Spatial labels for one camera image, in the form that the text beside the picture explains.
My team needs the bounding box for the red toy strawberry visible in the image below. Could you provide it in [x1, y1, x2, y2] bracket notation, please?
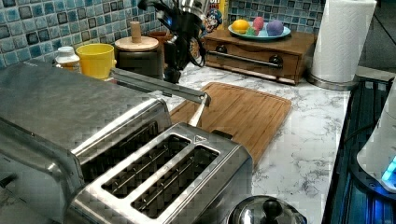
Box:
[252, 17, 264, 31]

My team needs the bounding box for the black canister with wooden lid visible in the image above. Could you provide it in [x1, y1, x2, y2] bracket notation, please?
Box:
[115, 21, 163, 79]

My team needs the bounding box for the purple toy fruit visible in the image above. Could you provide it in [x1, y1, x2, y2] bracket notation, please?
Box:
[266, 20, 284, 36]

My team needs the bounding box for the wooden drawer box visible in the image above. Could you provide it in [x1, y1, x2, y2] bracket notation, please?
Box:
[204, 30, 316, 85]

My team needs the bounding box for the silver two-slot toaster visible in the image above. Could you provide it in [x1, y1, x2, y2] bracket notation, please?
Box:
[66, 122, 254, 224]

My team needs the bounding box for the white lidded jar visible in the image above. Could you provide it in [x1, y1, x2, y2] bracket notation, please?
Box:
[55, 46, 80, 73]

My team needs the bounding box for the light blue plate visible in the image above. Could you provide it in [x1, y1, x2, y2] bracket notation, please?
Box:
[228, 25, 291, 41]

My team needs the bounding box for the brown ceramic utensil pot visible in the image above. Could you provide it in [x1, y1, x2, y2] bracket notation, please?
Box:
[148, 31, 172, 64]

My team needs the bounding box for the white paper towel roll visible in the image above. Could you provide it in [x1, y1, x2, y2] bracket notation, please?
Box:
[306, 0, 376, 91]

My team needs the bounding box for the orange toy fruit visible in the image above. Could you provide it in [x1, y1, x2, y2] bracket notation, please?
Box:
[231, 20, 250, 35]

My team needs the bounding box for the silver toaster oven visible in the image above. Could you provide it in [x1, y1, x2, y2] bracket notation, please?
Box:
[0, 60, 171, 222]

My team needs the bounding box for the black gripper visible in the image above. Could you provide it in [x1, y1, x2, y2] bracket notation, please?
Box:
[163, 35, 199, 84]

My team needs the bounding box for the yellow ceramic mug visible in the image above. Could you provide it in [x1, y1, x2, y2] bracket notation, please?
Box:
[77, 43, 117, 79]

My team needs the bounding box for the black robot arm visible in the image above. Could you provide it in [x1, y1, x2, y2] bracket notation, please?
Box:
[137, 0, 208, 84]

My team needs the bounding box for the yellow cereal box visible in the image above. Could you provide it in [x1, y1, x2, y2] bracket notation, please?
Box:
[204, 0, 228, 34]

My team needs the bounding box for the glass oven door with handle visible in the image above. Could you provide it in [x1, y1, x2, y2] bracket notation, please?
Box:
[110, 68, 211, 127]

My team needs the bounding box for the bamboo cutting board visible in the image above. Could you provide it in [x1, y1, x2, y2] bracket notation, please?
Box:
[169, 81, 292, 166]

